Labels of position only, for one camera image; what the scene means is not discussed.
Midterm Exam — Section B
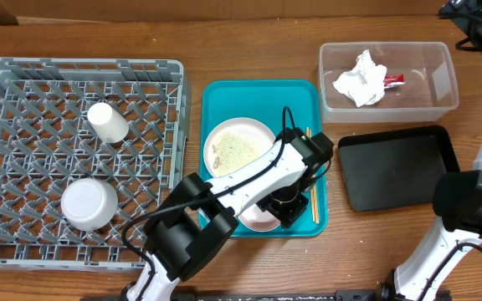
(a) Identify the pink small bowl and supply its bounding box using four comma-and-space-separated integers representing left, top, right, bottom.
238, 205, 280, 232

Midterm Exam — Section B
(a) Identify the white napkin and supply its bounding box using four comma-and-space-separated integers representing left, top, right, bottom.
333, 49, 387, 108

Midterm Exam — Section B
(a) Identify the red snack wrapper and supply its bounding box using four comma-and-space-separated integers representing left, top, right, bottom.
383, 74, 405, 89

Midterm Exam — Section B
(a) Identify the cream white cup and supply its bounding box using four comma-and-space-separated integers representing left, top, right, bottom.
87, 103, 129, 143

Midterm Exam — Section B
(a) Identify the grey ceramic bowl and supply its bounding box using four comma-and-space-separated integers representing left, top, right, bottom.
61, 178, 118, 232

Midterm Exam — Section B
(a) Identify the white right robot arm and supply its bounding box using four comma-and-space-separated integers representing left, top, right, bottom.
369, 1, 482, 300

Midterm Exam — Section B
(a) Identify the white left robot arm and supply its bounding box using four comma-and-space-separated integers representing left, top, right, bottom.
120, 107, 334, 300

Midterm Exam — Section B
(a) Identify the grey plastic dishwasher rack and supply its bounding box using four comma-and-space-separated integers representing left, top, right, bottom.
0, 57, 191, 270

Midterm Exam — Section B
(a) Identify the white plate with food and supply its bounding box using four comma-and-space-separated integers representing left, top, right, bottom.
203, 117, 275, 177

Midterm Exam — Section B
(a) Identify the teal plastic tray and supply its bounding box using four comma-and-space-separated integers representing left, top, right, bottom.
199, 79, 328, 238

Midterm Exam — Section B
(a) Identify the black tray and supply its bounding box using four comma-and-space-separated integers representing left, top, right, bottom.
337, 125, 459, 212

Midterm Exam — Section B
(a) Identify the clear plastic bin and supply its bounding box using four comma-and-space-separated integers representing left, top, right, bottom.
319, 42, 459, 123

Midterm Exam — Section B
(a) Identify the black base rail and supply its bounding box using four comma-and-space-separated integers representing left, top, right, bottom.
171, 290, 375, 301

